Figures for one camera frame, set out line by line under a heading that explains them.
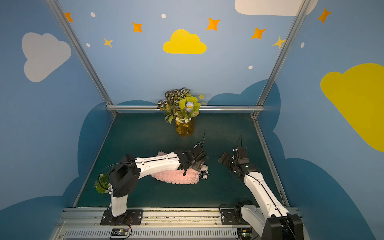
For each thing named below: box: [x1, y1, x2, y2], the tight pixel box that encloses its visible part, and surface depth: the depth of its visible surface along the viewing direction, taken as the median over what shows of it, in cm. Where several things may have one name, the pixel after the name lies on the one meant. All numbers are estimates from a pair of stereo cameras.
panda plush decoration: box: [199, 164, 209, 180], surface depth 88 cm
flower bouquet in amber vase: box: [156, 87, 208, 137], surface depth 98 cm
